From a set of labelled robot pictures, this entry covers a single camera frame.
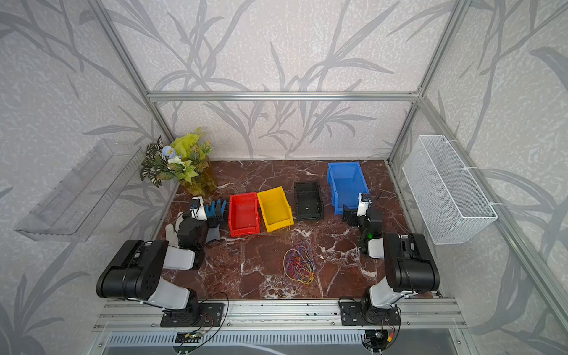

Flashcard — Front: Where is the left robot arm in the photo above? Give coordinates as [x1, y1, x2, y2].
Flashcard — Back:
[96, 216, 209, 328]

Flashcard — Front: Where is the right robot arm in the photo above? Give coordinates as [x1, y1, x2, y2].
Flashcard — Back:
[358, 207, 440, 325]

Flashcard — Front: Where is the white knit work glove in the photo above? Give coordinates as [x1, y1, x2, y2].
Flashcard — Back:
[165, 212, 183, 248]

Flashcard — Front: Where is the blue grey work glove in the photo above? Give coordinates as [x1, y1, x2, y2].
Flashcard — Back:
[205, 200, 227, 244]

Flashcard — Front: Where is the red plastic bin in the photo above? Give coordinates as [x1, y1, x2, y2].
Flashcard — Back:
[229, 192, 260, 238]

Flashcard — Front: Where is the blue plastic bin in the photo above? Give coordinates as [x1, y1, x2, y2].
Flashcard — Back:
[327, 162, 370, 214]

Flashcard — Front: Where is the black plastic bin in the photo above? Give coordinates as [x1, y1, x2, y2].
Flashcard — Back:
[294, 181, 324, 221]

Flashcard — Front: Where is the artificial plant in vase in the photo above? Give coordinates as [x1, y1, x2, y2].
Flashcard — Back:
[140, 127, 217, 198]

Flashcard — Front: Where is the yellow plastic bin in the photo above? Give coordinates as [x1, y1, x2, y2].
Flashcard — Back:
[257, 186, 294, 232]

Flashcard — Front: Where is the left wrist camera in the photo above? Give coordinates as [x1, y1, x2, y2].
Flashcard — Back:
[187, 197, 207, 221]

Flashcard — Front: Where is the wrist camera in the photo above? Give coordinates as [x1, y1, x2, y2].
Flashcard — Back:
[187, 197, 207, 221]
[356, 193, 372, 217]

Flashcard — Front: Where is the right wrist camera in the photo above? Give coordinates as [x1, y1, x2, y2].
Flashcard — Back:
[356, 193, 372, 217]

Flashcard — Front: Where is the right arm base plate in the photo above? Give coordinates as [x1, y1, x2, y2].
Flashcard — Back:
[338, 299, 401, 326]

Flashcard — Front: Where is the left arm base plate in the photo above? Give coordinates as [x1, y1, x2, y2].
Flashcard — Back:
[160, 303, 225, 328]

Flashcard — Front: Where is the white wire mesh basket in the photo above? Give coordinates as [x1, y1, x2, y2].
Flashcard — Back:
[402, 135, 498, 245]

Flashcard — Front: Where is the aluminium front rail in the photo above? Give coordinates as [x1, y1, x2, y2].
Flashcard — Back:
[93, 298, 467, 332]

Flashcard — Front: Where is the clear plastic wall shelf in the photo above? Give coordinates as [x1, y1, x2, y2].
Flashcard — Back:
[15, 139, 144, 243]

